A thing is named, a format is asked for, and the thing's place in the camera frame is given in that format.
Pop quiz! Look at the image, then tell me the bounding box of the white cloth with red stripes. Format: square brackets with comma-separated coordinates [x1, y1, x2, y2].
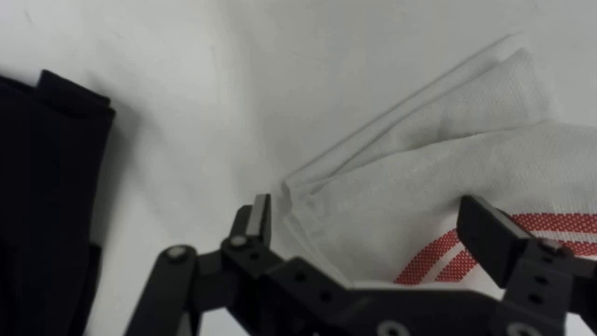
[272, 33, 597, 294]

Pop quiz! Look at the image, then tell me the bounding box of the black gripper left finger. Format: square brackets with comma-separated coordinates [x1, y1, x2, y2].
[126, 191, 350, 336]

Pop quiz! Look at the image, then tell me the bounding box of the black shirt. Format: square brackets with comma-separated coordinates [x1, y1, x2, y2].
[0, 68, 117, 336]

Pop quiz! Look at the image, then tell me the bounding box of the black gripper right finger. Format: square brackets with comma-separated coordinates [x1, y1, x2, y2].
[454, 193, 597, 336]

